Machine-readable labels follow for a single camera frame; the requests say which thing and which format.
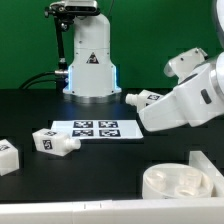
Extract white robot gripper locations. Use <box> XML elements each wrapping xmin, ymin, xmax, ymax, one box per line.
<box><xmin>139</xmin><ymin>63</ymin><xmax>224</xmax><ymax>132</ymax></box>

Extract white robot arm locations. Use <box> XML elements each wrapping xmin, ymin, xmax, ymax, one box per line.
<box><xmin>139</xmin><ymin>0</ymin><xmax>224</xmax><ymax>132</ymax></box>

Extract white marker sheet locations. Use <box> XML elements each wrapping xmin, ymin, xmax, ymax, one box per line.
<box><xmin>51</xmin><ymin>120</ymin><xmax>143</xmax><ymax>139</ymax></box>

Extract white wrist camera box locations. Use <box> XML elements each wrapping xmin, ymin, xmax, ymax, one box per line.
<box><xmin>164</xmin><ymin>47</ymin><xmax>208</xmax><ymax>82</ymax></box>

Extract white L-shaped wall fixture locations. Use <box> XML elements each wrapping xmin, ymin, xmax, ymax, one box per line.
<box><xmin>0</xmin><ymin>151</ymin><xmax>224</xmax><ymax>224</ymax></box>

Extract black camera on stand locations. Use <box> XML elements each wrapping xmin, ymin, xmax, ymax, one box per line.
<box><xmin>44</xmin><ymin>0</ymin><xmax>100</xmax><ymax>92</ymax></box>

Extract black cables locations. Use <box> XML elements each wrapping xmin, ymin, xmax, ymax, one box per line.
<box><xmin>18</xmin><ymin>71</ymin><xmax>58</xmax><ymax>90</ymax></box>

